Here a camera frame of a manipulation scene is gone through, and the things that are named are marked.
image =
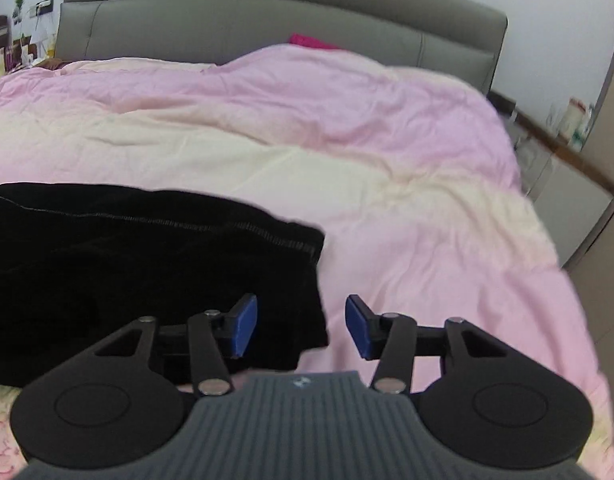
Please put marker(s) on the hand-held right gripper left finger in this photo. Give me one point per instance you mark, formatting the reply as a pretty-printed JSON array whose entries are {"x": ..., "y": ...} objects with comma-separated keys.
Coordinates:
[{"x": 245, "y": 327}]

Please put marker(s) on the magenta cloth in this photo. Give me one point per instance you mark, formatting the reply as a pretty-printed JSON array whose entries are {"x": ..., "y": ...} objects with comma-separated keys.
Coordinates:
[{"x": 312, "y": 41}]

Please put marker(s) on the small green potted plant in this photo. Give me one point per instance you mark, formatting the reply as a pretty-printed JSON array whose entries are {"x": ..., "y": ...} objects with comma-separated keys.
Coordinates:
[{"x": 20, "y": 0}]

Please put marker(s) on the white wood-topped bedside cabinet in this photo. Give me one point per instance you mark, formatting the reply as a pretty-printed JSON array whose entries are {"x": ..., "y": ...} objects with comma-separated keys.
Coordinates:
[{"x": 567, "y": 180}]

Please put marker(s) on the grey padded headboard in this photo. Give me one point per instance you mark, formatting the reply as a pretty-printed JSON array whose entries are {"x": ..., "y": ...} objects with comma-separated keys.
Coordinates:
[{"x": 247, "y": 15}]

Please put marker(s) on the floral bed sheet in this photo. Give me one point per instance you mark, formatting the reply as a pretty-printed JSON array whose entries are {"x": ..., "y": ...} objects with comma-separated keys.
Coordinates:
[{"x": 2, "y": 425}]

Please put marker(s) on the cluttered wooden desk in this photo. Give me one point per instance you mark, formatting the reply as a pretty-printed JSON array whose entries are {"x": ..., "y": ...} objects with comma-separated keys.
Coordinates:
[{"x": 22, "y": 55}]

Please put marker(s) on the pink and cream duvet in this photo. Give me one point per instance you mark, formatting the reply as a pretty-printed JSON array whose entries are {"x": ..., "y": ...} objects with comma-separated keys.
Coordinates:
[{"x": 387, "y": 170}]

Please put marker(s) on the wall switch panel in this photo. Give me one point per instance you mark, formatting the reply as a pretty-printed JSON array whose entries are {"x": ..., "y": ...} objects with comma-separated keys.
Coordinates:
[{"x": 42, "y": 7}]

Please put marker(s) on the white jar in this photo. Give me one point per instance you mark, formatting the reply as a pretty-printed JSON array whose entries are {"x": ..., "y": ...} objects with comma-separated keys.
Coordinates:
[{"x": 577, "y": 120}]

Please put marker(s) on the black pants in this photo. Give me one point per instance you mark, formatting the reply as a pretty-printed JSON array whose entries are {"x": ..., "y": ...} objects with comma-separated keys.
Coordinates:
[{"x": 137, "y": 270}]

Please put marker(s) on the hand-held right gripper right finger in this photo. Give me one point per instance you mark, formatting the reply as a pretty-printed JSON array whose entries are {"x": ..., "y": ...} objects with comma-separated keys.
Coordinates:
[{"x": 359, "y": 327}]

